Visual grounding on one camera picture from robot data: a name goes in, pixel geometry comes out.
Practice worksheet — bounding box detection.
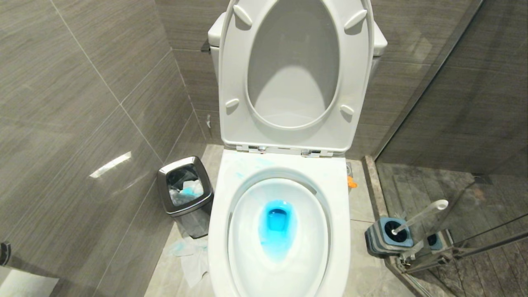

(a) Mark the white toilet lid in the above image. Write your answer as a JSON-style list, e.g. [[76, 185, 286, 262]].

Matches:
[[247, 0, 340, 127]]

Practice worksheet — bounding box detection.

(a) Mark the white toilet bowl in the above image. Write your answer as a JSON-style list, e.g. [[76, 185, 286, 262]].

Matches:
[[207, 148, 351, 297]]

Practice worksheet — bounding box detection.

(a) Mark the white toilet seat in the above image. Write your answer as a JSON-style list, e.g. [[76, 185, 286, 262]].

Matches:
[[218, 0, 375, 153]]

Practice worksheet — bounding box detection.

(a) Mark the grey blue brush holder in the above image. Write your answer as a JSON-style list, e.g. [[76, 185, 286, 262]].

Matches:
[[365, 217, 414, 258]]

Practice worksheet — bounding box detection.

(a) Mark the white toilet brush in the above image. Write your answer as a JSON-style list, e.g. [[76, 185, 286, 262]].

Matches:
[[391, 200, 449, 236]]

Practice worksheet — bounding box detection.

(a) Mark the white toilet paper sheet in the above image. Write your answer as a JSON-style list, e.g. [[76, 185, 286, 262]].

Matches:
[[0, 266, 59, 297]]

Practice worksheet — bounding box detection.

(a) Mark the black trash bag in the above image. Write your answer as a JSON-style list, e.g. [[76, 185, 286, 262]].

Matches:
[[167, 164, 204, 207]]

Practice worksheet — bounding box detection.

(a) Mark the stainless steel trash bin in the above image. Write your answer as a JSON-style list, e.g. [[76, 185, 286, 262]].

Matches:
[[157, 156, 215, 239]]

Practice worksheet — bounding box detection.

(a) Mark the crumpled white tissue paper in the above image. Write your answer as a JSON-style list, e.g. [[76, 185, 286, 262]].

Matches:
[[167, 236, 210, 288]]

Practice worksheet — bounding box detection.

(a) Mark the glass shower door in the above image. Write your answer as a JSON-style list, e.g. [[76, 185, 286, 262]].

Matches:
[[373, 0, 528, 297]]

